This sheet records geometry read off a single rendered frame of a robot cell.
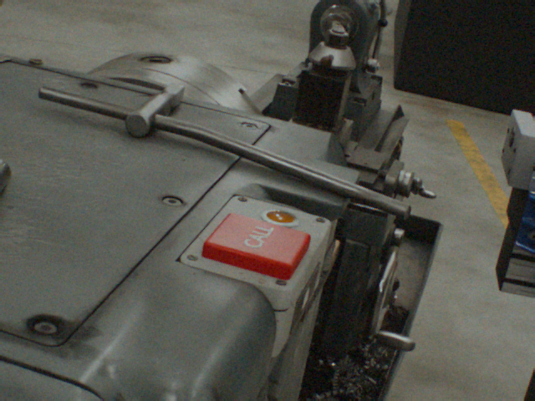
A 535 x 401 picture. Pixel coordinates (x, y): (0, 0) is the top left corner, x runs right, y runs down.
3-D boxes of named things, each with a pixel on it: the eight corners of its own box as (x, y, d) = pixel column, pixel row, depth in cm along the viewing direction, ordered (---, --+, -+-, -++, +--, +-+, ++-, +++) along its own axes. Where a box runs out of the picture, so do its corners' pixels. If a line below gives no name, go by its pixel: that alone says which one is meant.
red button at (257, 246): (286, 293, 71) (292, 265, 70) (198, 268, 72) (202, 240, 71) (307, 259, 76) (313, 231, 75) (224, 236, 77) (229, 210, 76)
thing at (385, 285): (373, 374, 185) (405, 254, 176) (318, 359, 187) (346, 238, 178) (397, 311, 209) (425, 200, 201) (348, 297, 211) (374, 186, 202)
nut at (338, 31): (344, 51, 176) (349, 31, 175) (321, 45, 177) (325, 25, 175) (349, 46, 180) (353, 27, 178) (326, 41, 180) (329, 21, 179)
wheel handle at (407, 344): (412, 356, 183) (415, 342, 182) (368, 344, 185) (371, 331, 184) (414, 349, 186) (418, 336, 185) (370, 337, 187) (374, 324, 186)
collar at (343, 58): (350, 73, 175) (354, 56, 174) (303, 62, 176) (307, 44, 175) (359, 63, 182) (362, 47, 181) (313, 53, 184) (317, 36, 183)
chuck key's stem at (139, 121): (164, 99, 101) (122, 134, 90) (168, 77, 100) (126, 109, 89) (185, 105, 101) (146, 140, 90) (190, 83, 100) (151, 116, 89)
